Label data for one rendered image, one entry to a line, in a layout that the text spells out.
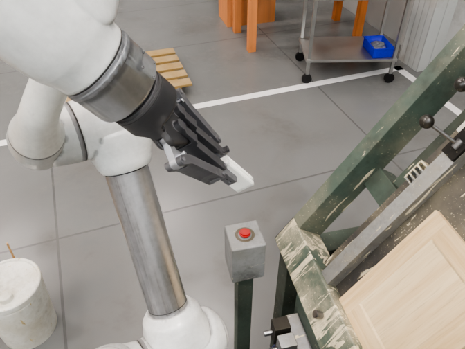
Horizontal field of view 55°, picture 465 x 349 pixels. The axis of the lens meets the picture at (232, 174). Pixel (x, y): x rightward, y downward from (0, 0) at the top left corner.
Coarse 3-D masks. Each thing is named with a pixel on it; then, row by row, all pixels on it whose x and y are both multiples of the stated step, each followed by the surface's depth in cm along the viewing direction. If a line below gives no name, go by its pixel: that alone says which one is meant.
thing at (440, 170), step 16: (448, 160) 119; (464, 160) 118; (432, 176) 121; (448, 176) 120; (416, 192) 124; (432, 192) 123; (400, 208) 127; (416, 208) 126; (384, 224) 129; (400, 224) 129; (368, 240) 132; (352, 256) 136; (336, 272) 139
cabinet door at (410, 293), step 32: (448, 224) 116; (416, 256) 121; (448, 256) 113; (352, 288) 135; (384, 288) 126; (416, 288) 118; (448, 288) 111; (352, 320) 131; (384, 320) 123; (416, 320) 115; (448, 320) 109
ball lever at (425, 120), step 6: (426, 114) 115; (420, 120) 115; (426, 120) 114; (432, 120) 114; (426, 126) 115; (432, 126) 116; (438, 132) 116; (444, 132) 116; (450, 138) 116; (456, 144) 116; (462, 144) 115
